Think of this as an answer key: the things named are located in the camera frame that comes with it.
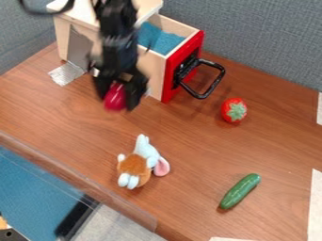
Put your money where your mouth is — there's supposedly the drawer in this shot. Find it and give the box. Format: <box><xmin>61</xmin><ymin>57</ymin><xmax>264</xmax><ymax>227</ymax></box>
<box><xmin>136</xmin><ymin>12</ymin><xmax>227</xmax><ymax>104</ymax></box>

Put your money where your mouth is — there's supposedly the red toy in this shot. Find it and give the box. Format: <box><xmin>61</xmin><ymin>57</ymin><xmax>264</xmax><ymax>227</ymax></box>
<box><xmin>103</xmin><ymin>82</ymin><xmax>129</xmax><ymax>111</ymax></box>

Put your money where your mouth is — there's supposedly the cabinet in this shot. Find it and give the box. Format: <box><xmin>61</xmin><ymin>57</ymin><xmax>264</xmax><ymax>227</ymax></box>
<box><xmin>45</xmin><ymin>0</ymin><xmax>166</xmax><ymax>72</ymax></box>

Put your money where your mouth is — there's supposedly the plush rabbit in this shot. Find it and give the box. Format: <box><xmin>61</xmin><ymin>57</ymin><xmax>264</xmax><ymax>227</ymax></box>
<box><xmin>115</xmin><ymin>134</ymin><xmax>173</xmax><ymax>190</ymax></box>

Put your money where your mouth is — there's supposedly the red toy strawberry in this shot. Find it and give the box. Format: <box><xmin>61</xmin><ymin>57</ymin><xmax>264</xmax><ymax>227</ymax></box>
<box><xmin>219</xmin><ymin>97</ymin><xmax>250</xmax><ymax>123</ymax></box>

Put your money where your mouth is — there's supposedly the green toy cucumber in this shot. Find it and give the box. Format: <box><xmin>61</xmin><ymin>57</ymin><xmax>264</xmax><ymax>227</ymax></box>
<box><xmin>218</xmin><ymin>172</ymin><xmax>262</xmax><ymax>210</ymax></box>

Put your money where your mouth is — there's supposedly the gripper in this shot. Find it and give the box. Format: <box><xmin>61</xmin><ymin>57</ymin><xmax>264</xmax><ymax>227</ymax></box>
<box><xmin>89</xmin><ymin>46</ymin><xmax>149</xmax><ymax>112</ymax></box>

